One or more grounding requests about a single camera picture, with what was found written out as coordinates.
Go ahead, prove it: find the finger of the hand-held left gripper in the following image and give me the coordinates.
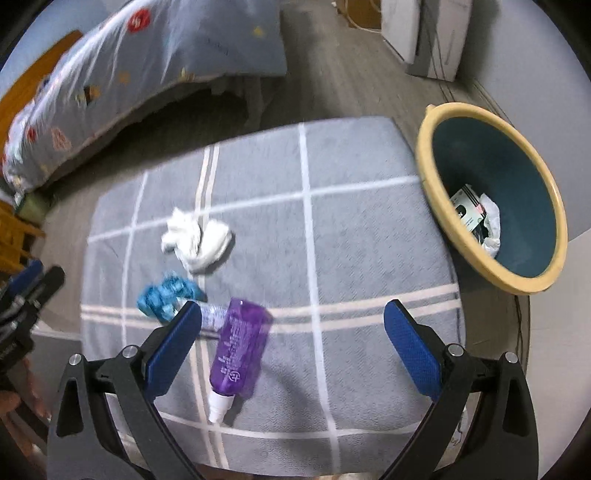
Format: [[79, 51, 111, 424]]
[[0, 259, 45, 302], [21, 265, 66, 311]]

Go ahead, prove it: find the white appliance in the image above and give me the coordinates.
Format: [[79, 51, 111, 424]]
[[380, 0, 475, 82]]

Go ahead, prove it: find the bed with patterned quilt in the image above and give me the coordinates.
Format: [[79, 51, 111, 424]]
[[0, 0, 288, 195]]

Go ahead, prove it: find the yellow rimmed teal waste bin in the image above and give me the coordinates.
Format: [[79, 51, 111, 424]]
[[414, 102, 568, 296]]

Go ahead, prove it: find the green roll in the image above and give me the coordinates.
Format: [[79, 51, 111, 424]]
[[17, 191, 52, 219]]

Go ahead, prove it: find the grey bed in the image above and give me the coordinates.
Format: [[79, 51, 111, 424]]
[[152, 0, 325, 134]]

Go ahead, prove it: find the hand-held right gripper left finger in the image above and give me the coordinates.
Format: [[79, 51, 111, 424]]
[[47, 300, 204, 480]]

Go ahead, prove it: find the crumpled white tissue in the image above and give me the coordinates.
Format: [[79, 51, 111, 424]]
[[160, 206, 236, 274]]

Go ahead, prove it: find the wooden stool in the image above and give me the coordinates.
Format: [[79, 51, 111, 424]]
[[0, 198, 48, 278]]

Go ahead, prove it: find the black and white packet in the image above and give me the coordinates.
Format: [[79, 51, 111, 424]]
[[449, 184, 486, 237]]

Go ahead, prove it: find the crumpled blue wrapper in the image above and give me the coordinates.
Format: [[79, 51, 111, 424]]
[[136, 271, 206, 325]]

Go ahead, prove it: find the person's left hand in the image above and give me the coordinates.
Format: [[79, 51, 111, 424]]
[[0, 362, 52, 446]]

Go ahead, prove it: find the wooden headboard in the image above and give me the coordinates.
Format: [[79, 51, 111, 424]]
[[0, 30, 85, 154]]

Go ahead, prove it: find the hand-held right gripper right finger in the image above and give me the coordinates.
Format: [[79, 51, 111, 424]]
[[379, 299, 541, 480]]

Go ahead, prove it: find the purple spray bottle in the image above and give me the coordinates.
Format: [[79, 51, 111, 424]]
[[207, 298, 273, 425]]

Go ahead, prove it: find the white plastic bag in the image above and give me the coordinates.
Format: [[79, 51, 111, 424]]
[[477, 191, 504, 258]]

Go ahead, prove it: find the white patterned tube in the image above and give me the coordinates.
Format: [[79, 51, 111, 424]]
[[185, 299, 230, 331]]

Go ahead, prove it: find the cardboard box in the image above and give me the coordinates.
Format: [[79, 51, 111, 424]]
[[334, 0, 385, 31]]

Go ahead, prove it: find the black floor cable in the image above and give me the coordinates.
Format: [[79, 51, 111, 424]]
[[510, 294, 532, 366]]

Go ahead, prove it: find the grey checked mat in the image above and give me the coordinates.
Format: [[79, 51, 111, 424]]
[[80, 115, 468, 477]]

